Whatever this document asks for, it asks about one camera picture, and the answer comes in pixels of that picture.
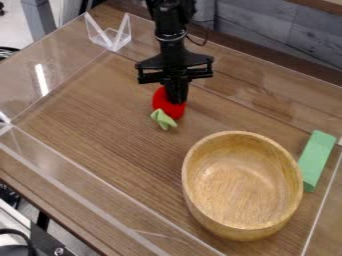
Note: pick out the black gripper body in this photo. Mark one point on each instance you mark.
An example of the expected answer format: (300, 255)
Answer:
(183, 66)

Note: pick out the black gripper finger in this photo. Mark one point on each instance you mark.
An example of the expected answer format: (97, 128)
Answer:
(176, 89)

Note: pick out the red plush strawberry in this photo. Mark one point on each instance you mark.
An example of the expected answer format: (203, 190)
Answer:
(165, 113)

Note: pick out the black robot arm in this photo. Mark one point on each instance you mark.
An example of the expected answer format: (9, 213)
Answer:
(171, 15)

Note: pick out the wooden bowl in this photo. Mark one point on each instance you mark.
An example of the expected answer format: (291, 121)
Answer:
(241, 185)

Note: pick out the grey table leg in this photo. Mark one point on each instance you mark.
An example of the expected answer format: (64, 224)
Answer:
(38, 17)

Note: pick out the green rectangular block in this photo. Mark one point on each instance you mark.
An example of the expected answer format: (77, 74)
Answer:
(314, 158)

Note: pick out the black equipment with screw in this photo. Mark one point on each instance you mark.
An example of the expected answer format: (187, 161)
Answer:
(45, 244)

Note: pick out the clear acrylic enclosure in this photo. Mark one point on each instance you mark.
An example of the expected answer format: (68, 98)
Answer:
(91, 161)

